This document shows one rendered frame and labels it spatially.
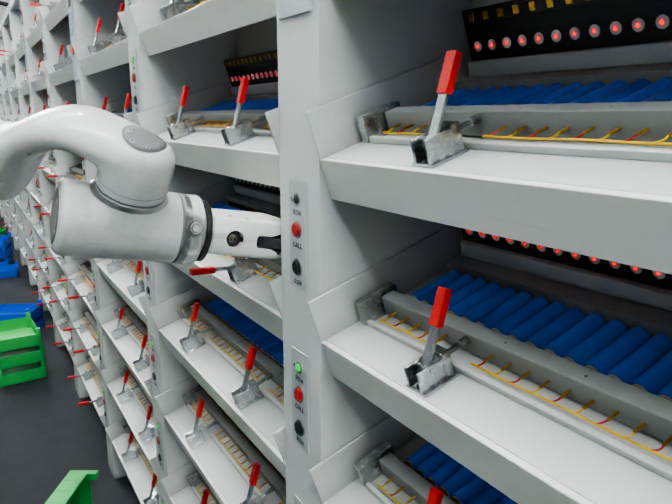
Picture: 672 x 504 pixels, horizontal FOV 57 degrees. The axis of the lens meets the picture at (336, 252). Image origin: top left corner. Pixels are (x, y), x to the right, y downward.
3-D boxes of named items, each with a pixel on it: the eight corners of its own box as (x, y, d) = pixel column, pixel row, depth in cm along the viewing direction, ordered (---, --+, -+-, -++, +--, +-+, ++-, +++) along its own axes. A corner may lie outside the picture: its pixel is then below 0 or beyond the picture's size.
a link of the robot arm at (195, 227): (190, 197, 69) (215, 201, 71) (168, 189, 77) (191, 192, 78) (180, 270, 70) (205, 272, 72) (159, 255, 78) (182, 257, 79)
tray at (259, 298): (293, 349, 77) (269, 282, 74) (160, 256, 128) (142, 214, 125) (415, 278, 86) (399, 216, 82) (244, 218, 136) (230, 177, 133)
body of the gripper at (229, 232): (209, 204, 70) (296, 215, 76) (182, 194, 79) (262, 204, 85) (199, 268, 71) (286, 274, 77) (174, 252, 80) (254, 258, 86)
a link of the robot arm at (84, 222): (177, 173, 74) (158, 233, 79) (58, 155, 67) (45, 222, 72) (191, 216, 68) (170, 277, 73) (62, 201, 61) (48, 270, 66)
